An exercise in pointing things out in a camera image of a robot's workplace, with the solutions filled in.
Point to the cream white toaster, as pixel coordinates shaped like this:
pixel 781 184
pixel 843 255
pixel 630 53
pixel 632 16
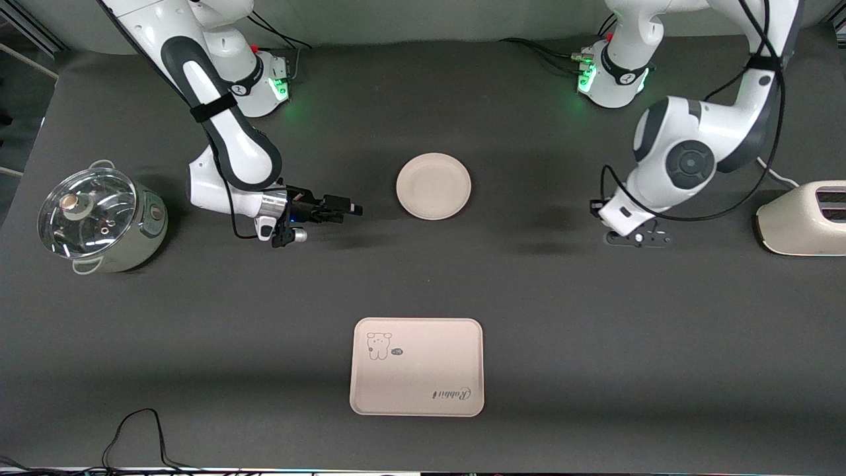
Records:
pixel 793 225

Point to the aluminium frame rail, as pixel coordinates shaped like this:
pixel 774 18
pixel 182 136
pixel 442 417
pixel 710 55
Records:
pixel 39 33

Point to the beige tray with bear print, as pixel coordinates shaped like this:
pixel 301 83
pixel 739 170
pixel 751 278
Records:
pixel 423 370

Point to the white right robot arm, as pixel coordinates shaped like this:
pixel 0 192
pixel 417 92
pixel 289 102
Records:
pixel 231 139

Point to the glass pot lid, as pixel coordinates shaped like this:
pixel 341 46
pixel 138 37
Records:
pixel 99 225

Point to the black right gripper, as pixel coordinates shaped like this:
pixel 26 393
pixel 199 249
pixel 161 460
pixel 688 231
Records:
pixel 303 209

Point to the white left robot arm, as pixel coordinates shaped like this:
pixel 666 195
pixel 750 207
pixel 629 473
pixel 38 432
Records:
pixel 687 162

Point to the steel pot with glass lid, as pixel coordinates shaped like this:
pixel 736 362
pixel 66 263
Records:
pixel 149 231

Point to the round beige plate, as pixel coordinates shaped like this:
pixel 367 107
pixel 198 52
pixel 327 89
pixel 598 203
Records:
pixel 433 186

